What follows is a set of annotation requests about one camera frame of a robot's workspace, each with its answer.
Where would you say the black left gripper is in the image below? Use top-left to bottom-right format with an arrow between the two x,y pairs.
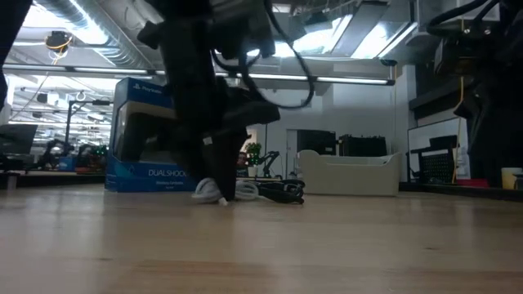
136,0 -> 281,202

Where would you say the white USB-C cable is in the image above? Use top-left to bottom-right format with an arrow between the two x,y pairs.
190,176 -> 259,207

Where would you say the green potted plant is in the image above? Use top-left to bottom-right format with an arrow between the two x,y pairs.
244,141 -> 262,167

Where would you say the blue DualShock 4 box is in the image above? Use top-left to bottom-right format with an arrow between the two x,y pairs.
105,77 -> 202,194

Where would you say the black cabinet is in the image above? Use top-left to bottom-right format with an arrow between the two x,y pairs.
297,129 -> 337,155

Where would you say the beige plastic bin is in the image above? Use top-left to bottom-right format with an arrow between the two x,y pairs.
297,149 -> 404,197

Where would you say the black equipment case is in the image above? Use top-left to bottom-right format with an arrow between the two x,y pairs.
338,134 -> 388,158

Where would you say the long ceiling light bar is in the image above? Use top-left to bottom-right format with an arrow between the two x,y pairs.
0,63 -> 396,87

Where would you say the dark computer monitor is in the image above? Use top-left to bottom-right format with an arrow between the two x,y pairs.
0,123 -> 38,155

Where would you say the white board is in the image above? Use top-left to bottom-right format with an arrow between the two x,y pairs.
407,117 -> 470,180

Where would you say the black perforated stand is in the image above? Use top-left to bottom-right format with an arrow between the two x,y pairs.
410,135 -> 459,184

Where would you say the red flat object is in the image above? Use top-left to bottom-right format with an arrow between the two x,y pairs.
456,177 -> 489,189

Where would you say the black coiled USB-C cable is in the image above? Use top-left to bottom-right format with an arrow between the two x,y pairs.
256,178 -> 306,206

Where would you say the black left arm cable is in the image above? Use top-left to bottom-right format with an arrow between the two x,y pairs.
212,0 -> 316,110

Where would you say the black metal frame stand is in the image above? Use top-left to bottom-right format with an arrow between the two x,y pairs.
64,100 -> 114,148

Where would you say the ceiling cord reel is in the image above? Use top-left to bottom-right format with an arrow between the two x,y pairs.
44,30 -> 74,52

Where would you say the yellow hanging cord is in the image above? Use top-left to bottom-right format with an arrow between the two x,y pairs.
451,75 -> 465,184

